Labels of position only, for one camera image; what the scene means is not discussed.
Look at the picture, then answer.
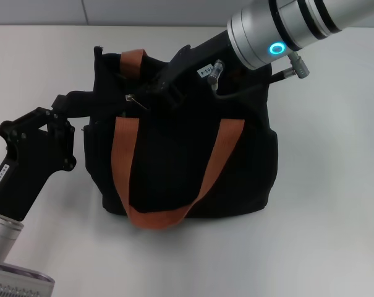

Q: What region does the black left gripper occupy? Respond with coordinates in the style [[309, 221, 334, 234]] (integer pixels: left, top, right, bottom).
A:
[[0, 93, 78, 223]]

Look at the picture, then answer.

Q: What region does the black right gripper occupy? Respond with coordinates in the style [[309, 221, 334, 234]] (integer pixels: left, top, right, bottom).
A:
[[136, 28, 252, 110]]

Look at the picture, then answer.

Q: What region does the black bag with orange handles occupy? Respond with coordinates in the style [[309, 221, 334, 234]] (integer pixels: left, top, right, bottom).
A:
[[64, 45, 279, 232]]

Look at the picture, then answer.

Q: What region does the right gripper cable with connectors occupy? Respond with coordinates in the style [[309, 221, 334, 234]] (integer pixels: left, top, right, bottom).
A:
[[206, 51, 311, 100]]

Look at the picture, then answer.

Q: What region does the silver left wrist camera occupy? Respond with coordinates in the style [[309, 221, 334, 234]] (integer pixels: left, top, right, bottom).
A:
[[0, 261, 56, 297]]

